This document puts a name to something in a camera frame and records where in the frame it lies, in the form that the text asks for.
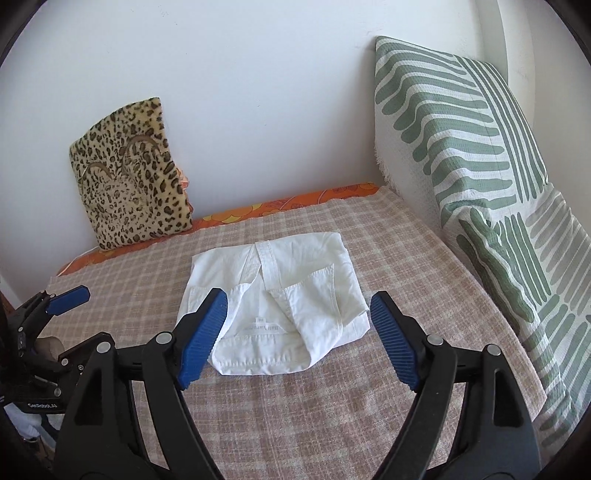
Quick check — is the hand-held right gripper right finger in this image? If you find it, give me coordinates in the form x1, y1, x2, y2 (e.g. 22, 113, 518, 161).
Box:
365, 291, 542, 480

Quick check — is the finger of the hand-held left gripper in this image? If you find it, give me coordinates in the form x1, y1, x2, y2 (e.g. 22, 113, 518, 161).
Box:
11, 285, 91, 333
58, 336, 99, 367

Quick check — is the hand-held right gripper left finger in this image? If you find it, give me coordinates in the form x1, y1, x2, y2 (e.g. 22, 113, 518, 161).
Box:
53, 287, 229, 480

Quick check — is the white long-sleeved shirt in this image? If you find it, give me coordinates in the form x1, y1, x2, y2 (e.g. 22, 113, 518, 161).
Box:
177, 232, 371, 376

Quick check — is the pink checked blanket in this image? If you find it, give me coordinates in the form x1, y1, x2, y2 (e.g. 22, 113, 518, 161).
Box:
44, 187, 555, 480

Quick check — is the leopard print cushion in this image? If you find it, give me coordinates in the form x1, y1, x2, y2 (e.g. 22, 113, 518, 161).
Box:
69, 97, 194, 251

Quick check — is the green striped white throw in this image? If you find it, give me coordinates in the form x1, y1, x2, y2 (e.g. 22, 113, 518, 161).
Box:
373, 36, 591, 450

